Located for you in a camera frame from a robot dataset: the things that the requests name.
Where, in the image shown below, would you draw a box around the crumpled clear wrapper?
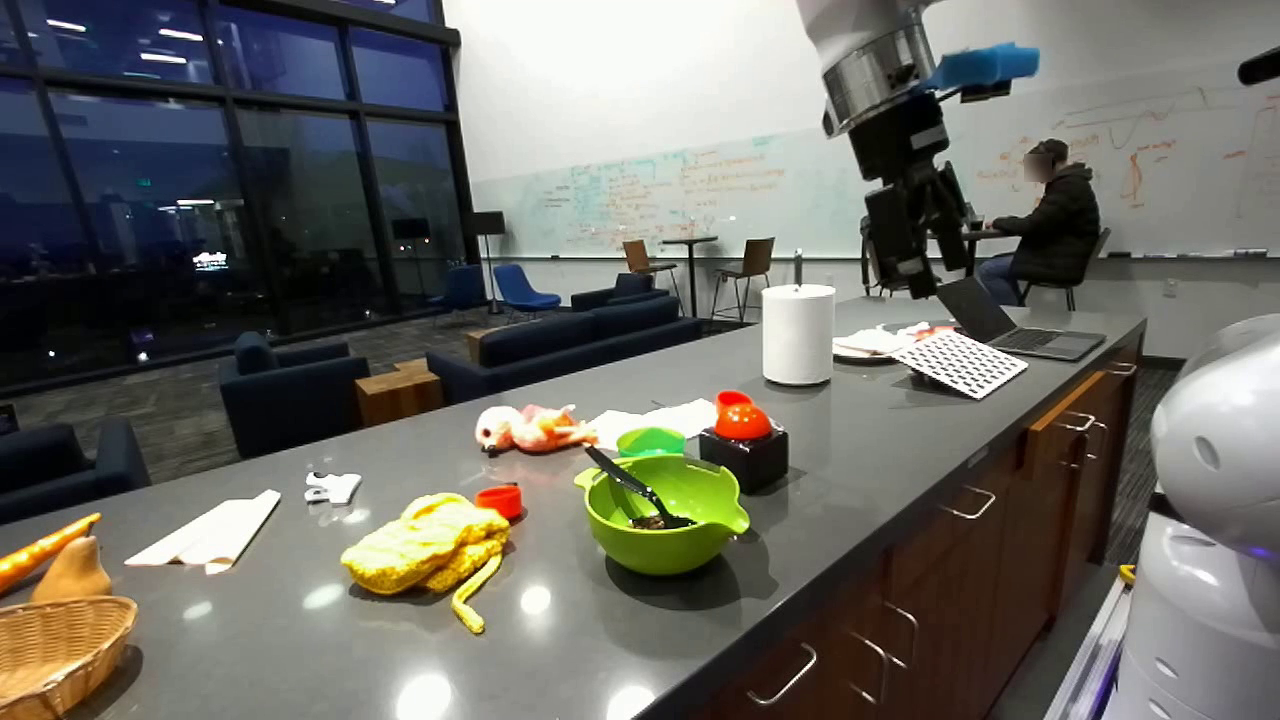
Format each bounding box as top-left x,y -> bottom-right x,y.
305,472 -> 360,508

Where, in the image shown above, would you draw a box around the white plate stack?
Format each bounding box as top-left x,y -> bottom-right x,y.
834,325 -> 915,363

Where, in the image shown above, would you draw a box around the coffee beans in bowl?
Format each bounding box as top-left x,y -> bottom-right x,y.
628,511 -> 694,527

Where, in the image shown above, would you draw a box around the small red cup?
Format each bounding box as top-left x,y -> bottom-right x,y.
477,480 -> 526,519

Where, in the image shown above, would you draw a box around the grey laptop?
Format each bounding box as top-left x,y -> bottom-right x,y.
935,277 -> 1099,363

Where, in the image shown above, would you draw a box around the white paper towel roll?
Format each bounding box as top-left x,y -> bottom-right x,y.
762,283 -> 836,387

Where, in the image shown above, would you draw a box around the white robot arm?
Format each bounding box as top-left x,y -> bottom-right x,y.
795,0 -> 966,298

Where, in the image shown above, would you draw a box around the pink white plush toy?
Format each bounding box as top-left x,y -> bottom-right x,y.
474,406 -> 592,454

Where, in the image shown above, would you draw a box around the orange red ball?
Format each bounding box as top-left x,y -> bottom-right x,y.
712,387 -> 771,441

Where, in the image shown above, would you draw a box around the seated person in dark jacket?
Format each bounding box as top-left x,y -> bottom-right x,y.
976,142 -> 1099,306

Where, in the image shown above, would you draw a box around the orange baguette toy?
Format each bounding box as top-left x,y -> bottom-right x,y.
0,511 -> 101,594

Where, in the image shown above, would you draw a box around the dark armchair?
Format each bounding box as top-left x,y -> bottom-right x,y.
220,333 -> 370,456

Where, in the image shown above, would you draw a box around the wicker basket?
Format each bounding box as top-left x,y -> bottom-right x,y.
0,597 -> 138,720

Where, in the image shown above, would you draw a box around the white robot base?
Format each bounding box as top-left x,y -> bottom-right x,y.
1108,313 -> 1280,720

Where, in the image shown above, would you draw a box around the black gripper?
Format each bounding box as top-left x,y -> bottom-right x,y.
853,92 -> 970,298

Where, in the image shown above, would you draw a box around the small green lid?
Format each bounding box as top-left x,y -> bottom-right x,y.
618,430 -> 689,456

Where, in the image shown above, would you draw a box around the white cloth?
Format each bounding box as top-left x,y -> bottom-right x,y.
590,401 -> 718,448

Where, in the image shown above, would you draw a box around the brown cabinet front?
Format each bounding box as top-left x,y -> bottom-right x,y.
658,338 -> 1141,720

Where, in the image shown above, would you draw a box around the blue wrist camera box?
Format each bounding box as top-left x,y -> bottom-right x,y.
929,46 -> 1039,99

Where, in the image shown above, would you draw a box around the black plastic spoon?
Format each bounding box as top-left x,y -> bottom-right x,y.
586,448 -> 675,518

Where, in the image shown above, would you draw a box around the dark blue sofa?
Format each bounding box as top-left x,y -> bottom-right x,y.
430,298 -> 701,406

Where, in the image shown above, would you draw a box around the green plastic bowl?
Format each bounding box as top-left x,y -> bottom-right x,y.
575,456 -> 754,577

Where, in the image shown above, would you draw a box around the white keyboard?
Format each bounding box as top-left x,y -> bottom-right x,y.
899,333 -> 1023,401

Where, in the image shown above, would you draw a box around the folded white paper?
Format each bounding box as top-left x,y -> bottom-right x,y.
127,487 -> 279,577

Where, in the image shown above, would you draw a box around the wooden side table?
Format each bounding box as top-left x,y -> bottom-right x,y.
356,362 -> 445,424

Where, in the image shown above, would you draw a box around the yellow cloth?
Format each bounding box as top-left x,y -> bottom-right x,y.
340,494 -> 514,637

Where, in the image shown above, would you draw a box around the black box holder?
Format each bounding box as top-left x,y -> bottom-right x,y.
701,431 -> 790,494

